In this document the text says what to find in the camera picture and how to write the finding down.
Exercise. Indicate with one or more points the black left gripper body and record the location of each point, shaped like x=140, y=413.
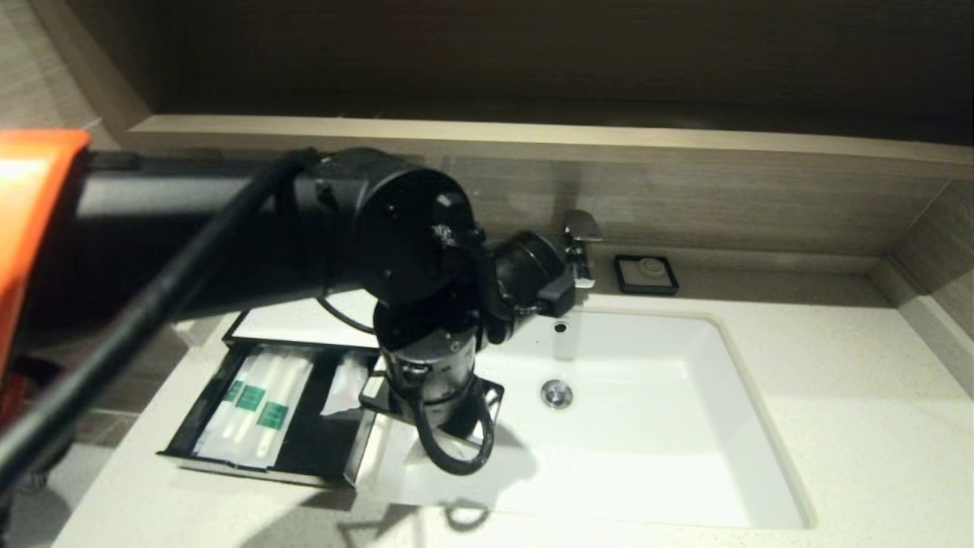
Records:
x=380, y=399

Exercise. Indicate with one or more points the glossy black box drawer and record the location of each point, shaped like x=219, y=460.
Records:
x=319, y=449

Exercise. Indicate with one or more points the translucent toothbrush packet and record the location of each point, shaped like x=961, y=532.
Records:
x=274, y=426

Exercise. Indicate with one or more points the slim white sachet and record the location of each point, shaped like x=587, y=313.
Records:
x=217, y=426

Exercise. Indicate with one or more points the chrome sink drain plug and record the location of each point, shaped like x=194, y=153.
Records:
x=556, y=393

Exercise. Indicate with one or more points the chrome faucet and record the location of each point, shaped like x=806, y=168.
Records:
x=586, y=224

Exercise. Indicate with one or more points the black square soap dish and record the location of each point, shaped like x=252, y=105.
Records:
x=624, y=281

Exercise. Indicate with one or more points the white ceramic sink basin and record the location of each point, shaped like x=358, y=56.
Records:
x=647, y=457

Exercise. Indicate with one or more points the round white soap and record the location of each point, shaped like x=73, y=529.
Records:
x=649, y=266

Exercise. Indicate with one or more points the wooden wall ledge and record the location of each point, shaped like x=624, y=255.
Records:
x=609, y=144

